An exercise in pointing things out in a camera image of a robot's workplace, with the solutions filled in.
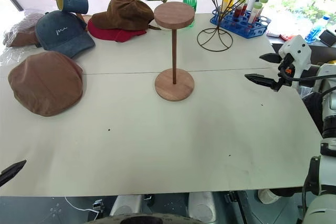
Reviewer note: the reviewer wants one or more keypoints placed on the blue label water bottle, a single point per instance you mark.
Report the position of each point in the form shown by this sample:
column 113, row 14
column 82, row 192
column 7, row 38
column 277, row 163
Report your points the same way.
column 316, row 30

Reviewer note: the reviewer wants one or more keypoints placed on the wooden round-top hat stand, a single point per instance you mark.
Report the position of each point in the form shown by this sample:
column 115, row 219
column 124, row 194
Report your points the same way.
column 173, row 14

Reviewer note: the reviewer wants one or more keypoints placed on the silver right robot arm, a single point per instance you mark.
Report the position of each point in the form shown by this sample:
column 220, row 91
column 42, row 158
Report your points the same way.
column 325, row 208

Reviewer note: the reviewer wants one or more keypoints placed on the small black box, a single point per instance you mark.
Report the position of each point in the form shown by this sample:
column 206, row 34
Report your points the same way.
column 326, row 38

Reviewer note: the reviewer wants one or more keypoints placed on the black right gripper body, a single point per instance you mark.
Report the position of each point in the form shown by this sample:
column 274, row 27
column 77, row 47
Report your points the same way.
column 286, row 62

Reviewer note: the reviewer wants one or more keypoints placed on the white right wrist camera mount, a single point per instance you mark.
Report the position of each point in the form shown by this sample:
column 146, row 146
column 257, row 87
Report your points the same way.
column 299, row 48

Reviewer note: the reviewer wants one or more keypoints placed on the light brown flat cap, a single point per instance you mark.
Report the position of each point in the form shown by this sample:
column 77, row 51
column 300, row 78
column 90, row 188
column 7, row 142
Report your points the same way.
column 46, row 83

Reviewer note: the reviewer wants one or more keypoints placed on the blue denim baseball cap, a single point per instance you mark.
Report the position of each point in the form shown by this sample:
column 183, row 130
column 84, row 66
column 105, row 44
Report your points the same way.
column 59, row 33

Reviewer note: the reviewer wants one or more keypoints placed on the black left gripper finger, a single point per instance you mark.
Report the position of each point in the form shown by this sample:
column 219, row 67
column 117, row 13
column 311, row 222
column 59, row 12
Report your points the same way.
column 11, row 170

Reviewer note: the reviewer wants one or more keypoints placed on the blue test tube rack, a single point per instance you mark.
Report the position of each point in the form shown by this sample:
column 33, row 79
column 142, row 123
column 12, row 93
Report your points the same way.
column 253, row 30

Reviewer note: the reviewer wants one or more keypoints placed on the white rounded floor object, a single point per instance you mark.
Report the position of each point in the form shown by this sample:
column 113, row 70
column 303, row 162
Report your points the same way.
column 267, row 196

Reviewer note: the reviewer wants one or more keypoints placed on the red cap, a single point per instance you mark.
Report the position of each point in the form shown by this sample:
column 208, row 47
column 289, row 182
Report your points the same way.
column 110, row 34

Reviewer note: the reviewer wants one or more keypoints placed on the red and white packet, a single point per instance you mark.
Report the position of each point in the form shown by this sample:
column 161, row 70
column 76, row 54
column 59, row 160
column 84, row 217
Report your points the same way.
column 278, row 36

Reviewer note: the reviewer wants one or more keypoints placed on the green plastic bottle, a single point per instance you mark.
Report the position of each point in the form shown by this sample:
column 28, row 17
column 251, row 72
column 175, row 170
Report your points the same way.
column 189, row 1

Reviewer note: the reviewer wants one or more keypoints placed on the silver rounded robot leg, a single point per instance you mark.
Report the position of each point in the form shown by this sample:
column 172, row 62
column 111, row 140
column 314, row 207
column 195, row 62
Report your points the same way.
column 127, row 205
column 202, row 207

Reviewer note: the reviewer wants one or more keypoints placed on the brown hat in plastic bag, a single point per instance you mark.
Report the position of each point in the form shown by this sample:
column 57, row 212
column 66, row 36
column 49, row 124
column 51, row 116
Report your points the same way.
column 22, row 37

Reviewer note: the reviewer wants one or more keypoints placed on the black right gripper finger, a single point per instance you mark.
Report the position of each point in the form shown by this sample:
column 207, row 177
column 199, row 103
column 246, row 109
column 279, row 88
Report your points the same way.
column 260, row 79
column 270, row 58

